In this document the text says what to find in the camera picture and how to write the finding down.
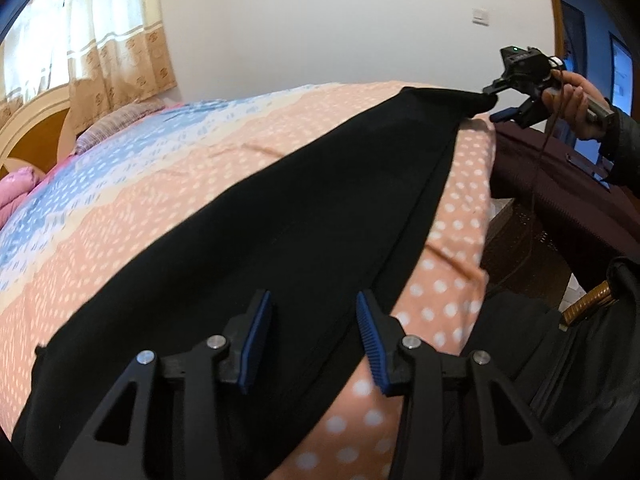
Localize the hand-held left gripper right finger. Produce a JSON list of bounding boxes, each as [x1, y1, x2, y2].
[[355, 290, 573, 480]]

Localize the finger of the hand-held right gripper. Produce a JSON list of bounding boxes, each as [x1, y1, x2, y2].
[[482, 76, 531, 98], [490, 97, 543, 128]]

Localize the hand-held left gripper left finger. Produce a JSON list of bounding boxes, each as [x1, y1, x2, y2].
[[52, 288, 273, 480]]

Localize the black pants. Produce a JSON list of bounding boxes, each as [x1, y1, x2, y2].
[[11, 86, 496, 480]]

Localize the person's right forearm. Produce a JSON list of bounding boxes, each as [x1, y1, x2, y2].
[[597, 97, 640, 188]]

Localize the person's right hand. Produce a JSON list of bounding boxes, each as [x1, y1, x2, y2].
[[542, 71, 608, 141]]

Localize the dark maroon jacket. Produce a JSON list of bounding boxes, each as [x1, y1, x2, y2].
[[492, 120, 640, 281]]

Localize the brown woven basket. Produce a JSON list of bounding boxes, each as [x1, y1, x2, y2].
[[480, 200, 573, 296]]

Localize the dotted pastel bed sheet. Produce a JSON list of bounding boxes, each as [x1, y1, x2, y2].
[[0, 80, 498, 480]]

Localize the black jacket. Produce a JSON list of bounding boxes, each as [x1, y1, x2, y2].
[[465, 255, 640, 480]]

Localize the grey pink striped pillow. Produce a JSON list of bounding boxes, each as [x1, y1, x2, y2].
[[74, 97, 166, 156]]

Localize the pink folded quilt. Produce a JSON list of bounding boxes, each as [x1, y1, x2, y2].
[[0, 152, 78, 231]]

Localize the cream arched wooden headboard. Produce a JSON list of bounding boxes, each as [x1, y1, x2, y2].
[[0, 82, 78, 181]]

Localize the beige patterned curtain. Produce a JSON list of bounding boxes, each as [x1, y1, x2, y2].
[[0, 0, 178, 116]]

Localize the wooden door frame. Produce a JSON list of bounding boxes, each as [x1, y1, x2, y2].
[[542, 0, 576, 66]]

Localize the thin brown cable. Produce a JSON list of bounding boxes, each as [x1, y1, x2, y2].
[[502, 71, 568, 281]]

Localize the wooden handle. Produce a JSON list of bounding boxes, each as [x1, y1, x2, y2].
[[560, 280, 613, 331]]

